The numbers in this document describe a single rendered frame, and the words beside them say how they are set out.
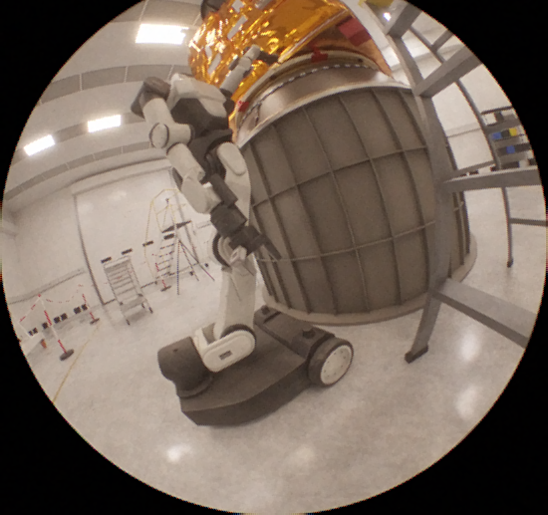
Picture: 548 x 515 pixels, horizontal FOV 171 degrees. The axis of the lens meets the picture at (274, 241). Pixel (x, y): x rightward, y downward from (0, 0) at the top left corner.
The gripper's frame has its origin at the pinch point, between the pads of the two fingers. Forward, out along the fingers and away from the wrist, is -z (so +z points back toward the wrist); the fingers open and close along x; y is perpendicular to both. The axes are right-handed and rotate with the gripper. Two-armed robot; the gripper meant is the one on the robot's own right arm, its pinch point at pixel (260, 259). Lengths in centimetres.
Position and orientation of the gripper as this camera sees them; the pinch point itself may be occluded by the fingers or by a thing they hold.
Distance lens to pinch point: 52.6
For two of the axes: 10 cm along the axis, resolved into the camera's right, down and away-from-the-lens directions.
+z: -6.3, -7.7, -0.9
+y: 4.0, -4.2, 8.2
